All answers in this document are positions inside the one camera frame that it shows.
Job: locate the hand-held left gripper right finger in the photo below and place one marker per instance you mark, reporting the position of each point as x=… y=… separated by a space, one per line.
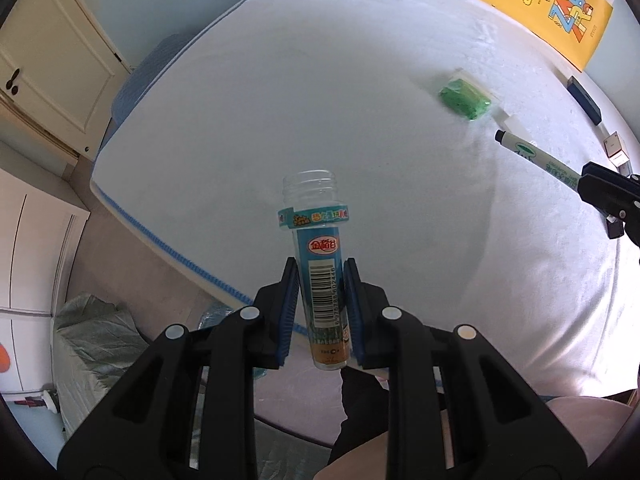
x=351 y=310

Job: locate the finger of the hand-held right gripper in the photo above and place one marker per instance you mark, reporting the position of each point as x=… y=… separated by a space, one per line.
x=612 y=176
x=607 y=197

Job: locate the grey-green folded quilt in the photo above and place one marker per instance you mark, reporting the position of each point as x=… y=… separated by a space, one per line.
x=95 y=355

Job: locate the green sponge in clear wrapper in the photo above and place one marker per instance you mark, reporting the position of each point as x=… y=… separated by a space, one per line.
x=462 y=97

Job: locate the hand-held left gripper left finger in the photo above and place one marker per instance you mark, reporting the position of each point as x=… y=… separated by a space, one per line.
x=287 y=310

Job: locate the small red white item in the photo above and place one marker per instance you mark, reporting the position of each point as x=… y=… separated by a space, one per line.
x=45 y=401

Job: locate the white panel door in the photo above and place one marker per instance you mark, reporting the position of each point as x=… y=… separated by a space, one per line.
x=50 y=60

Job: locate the small white cap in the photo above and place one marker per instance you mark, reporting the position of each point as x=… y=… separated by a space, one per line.
x=507 y=120

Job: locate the person's pink garment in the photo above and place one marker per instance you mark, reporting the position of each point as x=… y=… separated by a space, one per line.
x=590 y=425

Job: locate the small white red box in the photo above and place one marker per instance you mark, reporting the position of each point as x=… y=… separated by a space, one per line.
x=615 y=147

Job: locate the white mattress with blue piping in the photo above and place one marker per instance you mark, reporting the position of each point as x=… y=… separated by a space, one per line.
x=300 y=110

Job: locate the white marker pen green label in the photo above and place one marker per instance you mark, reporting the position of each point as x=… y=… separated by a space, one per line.
x=530 y=155

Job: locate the white wardrobe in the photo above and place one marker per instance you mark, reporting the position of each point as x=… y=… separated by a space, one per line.
x=35 y=260

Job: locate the clear plastic bottle blue label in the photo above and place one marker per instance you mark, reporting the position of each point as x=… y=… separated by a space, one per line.
x=320 y=260

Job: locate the yellow picture book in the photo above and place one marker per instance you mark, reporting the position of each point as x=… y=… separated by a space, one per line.
x=540 y=0

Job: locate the dark long box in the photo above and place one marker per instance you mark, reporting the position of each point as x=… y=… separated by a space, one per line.
x=584 y=100

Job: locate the person's black trouser leg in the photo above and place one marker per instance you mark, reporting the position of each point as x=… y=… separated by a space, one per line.
x=362 y=410

